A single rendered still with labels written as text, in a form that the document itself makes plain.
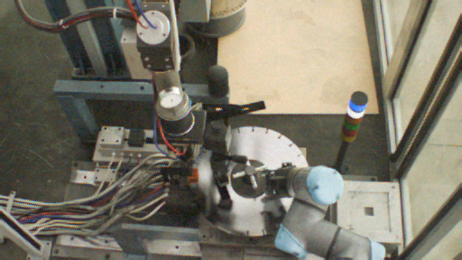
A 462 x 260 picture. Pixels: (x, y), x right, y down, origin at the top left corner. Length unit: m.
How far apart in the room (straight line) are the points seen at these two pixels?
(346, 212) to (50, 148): 1.00
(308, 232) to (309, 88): 0.85
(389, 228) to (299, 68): 0.70
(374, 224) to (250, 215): 0.35
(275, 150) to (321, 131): 0.32
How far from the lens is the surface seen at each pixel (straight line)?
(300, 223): 1.06
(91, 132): 1.74
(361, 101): 1.33
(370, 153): 1.73
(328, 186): 1.06
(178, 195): 1.49
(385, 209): 1.49
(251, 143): 1.48
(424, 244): 1.26
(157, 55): 0.94
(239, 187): 1.40
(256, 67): 1.87
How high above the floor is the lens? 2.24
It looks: 60 degrees down
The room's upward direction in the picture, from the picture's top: 4 degrees counter-clockwise
